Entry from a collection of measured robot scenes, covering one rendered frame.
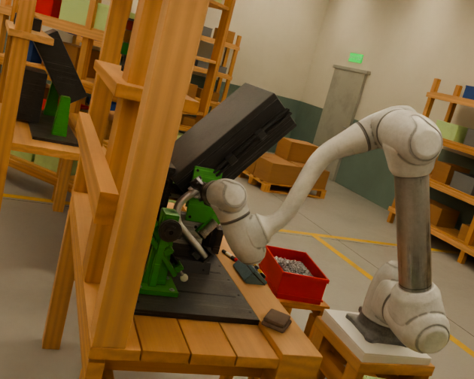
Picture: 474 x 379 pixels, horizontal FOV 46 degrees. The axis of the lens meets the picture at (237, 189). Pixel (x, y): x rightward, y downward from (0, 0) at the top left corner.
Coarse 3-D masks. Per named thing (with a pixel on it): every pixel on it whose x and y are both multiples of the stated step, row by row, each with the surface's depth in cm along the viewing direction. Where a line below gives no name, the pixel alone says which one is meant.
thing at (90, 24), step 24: (48, 0) 507; (72, 0) 496; (96, 0) 481; (216, 0) 473; (0, 24) 531; (48, 24) 501; (72, 24) 495; (96, 24) 487; (0, 48) 538; (72, 48) 506; (216, 48) 483; (192, 72) 454; (216, 72) 490; (192, 96) 492; (24, 168) 529; (48, 168) 529; (72, 168) 528
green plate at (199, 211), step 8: (200, 168) 210; (208, 168) 211; (208, 176) 211; (192, 200) 209; (192, 208) 209; (200, 208) 210; (208, 208) 211; (192, 216) 209; (200, 216) 210; (208, 216) 212
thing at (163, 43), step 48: (144, 0) 161; (192, 0) 127; (144, 48) 164; (192, 48) 130; (96, 96) 262; (144, 96) 134; (144, 144) 133; (144, 192) 137; (96, 240) 177; (144, 240) 141; (96, 336) 144
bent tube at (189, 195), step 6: (186, 192) 206; (192, 192) 205; (198, 192) 206; (180, 198) 204; (186, 198) 204; (180, 204) 204; (180, 210) 204; (180, 216) 204; (180, 222) 204; (186, 228) 206; (186, 234) 205; (186, 240) 206; (192, 240) 206; (192, 246) 207; (198, 246) 207; (198, 252) 207; (204, 252) 208; (204, 258) 208
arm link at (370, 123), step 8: (376, 112) 175; (384, 112) 169; (416, 112) 174; (360, 120) 175; (368, 120) 173; (376, 120) 169; (368, 128) 171; (376, 128) 168; (368, 136) 171; (376, 136) 169; (376, 144) 173
